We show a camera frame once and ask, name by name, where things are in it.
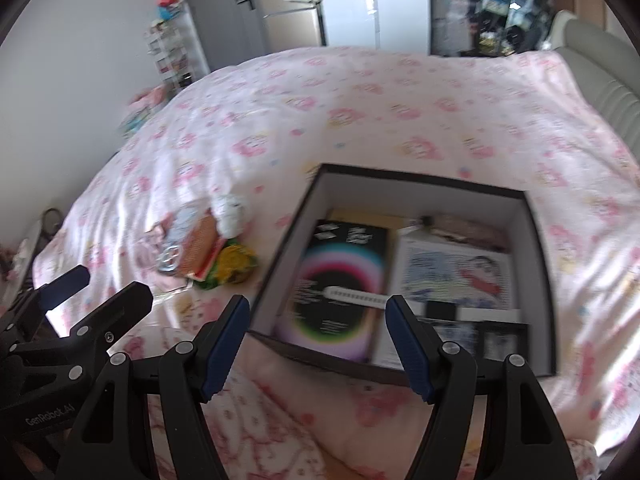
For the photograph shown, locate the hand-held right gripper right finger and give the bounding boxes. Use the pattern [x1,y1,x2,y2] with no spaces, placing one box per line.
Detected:
[385,295,568,480]

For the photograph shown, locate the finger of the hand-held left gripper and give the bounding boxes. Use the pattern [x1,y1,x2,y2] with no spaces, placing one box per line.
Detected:
[10,265,92,322]
[45,281,154,361]

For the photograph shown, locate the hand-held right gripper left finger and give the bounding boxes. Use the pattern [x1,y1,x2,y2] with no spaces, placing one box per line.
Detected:
[59,295,251,480]

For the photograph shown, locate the white ridged stick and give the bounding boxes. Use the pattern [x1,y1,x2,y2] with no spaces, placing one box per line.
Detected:
[320,285,390,311]

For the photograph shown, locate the yellow green plush toy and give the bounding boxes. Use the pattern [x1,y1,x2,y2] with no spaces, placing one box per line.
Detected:
[192,242,258,291]

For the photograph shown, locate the black storage box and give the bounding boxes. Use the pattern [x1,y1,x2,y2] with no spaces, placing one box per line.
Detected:
[248,162,557,386]

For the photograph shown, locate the red booklet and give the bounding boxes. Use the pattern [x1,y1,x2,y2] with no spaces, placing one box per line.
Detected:
[180,214,228,281]

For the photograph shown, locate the pink fluffy pajama pants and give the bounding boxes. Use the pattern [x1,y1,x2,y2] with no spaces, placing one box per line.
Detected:
[147,350,501,480]

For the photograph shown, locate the pink patterned pouch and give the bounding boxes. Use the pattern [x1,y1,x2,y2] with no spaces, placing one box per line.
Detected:
[430,214,511,253]

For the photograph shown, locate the white plush toy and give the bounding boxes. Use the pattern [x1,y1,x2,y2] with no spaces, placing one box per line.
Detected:
[210,194,249,238]

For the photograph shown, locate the pile of pink boxes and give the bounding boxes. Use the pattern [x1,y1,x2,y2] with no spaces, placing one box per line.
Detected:
[120,85,168,136]

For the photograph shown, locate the pink printed blanket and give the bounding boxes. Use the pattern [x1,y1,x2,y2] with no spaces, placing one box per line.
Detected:
[30,45,640,480]

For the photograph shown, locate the white shelf rack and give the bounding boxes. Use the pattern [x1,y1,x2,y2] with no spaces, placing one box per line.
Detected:
[145,0,211,93]

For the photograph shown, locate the grey door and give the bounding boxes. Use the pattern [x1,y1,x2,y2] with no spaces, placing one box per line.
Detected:
[180,0,273,56]

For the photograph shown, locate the silver refrigerator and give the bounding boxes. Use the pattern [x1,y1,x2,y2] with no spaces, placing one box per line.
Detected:
[252,0,326,53]

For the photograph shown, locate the white cabinet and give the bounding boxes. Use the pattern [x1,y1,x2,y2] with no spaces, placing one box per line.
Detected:
[312,0,431,53]

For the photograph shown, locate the grey padded headboard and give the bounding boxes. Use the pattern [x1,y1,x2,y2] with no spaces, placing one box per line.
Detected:
[542,10,640,146]

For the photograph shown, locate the dark glass display cabinet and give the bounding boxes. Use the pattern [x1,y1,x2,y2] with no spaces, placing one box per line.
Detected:
[429,0,566,56]

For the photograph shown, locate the black book with rainbow ring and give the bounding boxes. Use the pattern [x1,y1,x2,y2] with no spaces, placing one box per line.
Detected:
[272,219,392,363]

